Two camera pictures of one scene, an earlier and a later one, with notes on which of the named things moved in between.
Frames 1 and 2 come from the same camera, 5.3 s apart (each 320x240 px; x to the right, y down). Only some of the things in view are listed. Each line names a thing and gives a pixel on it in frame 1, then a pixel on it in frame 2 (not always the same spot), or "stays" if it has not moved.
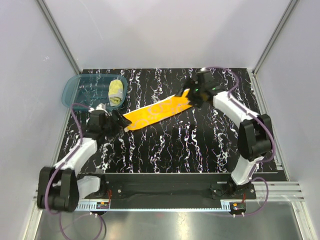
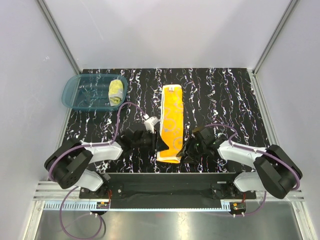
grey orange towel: x=154 y=111 to x=171 y=123
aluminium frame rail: x=265 y=194 stays
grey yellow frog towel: x=115 y=92 stays
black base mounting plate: x=169 y=186 stays
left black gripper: x=121 y=123 to x=157 y=142
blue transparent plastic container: x=90 y=90 stays
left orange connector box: x=102 y=205 stays
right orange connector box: x=237 y=207 stays
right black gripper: x=191 y=84 to x=187 y=148
